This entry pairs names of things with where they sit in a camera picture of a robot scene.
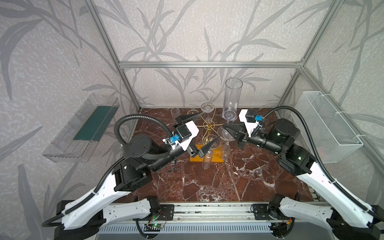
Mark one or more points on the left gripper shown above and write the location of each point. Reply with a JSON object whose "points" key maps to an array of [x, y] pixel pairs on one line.
{"points": [[192, 148]]}

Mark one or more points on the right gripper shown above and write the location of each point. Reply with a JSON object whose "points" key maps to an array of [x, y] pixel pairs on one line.
{"points": [[242, 138]]}

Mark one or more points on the wine glass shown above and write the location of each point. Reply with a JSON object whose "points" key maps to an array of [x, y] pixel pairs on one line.
{"points": [[207, 160], [175, 113], [225, 150], [208, 109], [233, 88]]}

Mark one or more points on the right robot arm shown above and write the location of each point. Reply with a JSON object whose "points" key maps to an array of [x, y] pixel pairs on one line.
{"points": [[347, 218]]}

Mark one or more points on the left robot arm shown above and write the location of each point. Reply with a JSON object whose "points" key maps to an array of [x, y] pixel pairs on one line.
{"points": [[84, 217]]}

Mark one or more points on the green circuit board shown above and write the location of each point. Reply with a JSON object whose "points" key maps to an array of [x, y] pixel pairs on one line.
{"points": [[156, 227]]}

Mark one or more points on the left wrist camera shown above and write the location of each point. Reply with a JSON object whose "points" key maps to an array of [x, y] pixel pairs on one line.
{"points": [[183, 136]]}

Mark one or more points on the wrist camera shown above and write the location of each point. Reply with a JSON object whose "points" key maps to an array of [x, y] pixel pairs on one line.
{"points": [[183, 136], [252, 120]]}

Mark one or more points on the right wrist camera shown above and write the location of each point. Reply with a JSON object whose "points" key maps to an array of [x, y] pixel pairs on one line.
{"points": [[252, 120]]}

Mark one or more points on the gold wire glass rack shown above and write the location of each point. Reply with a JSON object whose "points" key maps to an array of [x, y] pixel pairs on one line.
{"points": [[208, 128]]}

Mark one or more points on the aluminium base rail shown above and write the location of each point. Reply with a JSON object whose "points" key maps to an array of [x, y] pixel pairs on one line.
{"points": [[230, 212]]}

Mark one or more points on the white wire mesh basket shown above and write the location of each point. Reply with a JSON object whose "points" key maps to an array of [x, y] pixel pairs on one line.
{"points": [[333, 137]]}

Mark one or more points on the clear plastic wall shelf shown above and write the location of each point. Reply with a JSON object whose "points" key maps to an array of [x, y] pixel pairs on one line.
{"points": [[79, 138]]}

